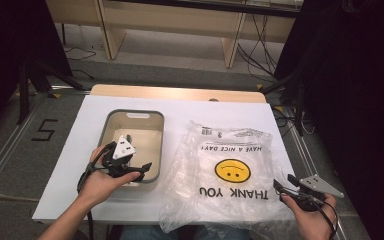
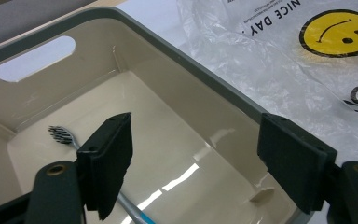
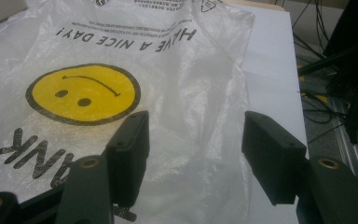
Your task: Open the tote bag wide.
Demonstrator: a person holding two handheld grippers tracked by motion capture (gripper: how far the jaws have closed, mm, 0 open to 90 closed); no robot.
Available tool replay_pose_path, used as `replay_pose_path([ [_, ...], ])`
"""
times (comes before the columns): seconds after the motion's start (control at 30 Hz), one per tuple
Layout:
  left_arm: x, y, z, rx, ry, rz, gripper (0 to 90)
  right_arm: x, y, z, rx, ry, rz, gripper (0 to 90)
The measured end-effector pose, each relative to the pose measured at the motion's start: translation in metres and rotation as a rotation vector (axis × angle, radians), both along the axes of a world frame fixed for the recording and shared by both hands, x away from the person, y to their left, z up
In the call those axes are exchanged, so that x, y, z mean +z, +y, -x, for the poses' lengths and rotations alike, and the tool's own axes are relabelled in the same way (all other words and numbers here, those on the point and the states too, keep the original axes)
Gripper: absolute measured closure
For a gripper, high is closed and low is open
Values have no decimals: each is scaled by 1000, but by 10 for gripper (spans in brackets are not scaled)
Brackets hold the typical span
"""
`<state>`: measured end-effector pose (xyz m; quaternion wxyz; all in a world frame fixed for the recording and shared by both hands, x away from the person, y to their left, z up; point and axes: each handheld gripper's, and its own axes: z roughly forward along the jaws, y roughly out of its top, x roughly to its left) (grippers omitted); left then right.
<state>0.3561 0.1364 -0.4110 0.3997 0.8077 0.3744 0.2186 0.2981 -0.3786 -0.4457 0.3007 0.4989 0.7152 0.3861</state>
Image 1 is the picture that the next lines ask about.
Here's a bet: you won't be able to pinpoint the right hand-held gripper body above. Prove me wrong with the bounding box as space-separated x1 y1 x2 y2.
293 173 345 213

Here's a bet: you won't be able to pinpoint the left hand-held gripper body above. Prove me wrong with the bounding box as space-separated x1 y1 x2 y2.
101 134 141 178

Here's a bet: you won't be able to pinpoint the beige bin with grey rim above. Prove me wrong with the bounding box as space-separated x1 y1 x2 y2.
96 109 165 192

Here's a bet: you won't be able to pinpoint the clear smiley plastic bag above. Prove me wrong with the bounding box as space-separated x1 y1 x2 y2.
158 119 296 234

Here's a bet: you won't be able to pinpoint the person's right hand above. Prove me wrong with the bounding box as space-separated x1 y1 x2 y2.
279 194 338 240

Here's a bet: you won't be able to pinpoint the person's left hand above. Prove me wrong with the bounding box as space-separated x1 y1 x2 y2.
78 145 142 209

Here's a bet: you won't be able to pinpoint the light wooden table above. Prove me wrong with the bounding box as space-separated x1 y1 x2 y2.
89 83 268 104

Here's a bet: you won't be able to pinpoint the black metal stand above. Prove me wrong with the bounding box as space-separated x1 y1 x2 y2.
259 71 306 138

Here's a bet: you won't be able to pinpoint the black curtain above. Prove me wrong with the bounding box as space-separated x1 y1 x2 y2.
273 0 384 240
0 0 74 134

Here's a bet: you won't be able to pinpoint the black tripod stand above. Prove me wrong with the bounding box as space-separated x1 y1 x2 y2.
16 59 84 126

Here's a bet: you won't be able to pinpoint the light wooden desk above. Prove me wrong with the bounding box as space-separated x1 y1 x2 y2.
44 0 304 69

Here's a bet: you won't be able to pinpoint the metal floor rail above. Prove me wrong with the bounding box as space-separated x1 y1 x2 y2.
284 106 351 240
0 93 58 205

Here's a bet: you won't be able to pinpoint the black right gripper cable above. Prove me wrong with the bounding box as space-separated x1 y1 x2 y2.
308 194 339 240

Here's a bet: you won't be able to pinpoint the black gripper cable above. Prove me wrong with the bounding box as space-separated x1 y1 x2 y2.
76 142 117 240
308 194 339 240

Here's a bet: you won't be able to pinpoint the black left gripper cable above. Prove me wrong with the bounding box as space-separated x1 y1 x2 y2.
76 142 117 240

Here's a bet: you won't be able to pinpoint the black cable beside table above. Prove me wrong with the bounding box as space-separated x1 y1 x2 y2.
271 105 314 136

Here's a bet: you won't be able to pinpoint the black floor cable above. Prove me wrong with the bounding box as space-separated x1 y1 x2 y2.
63 46 98 81

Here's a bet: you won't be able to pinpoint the black cables under desk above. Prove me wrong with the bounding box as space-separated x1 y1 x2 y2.
236 13 279 83

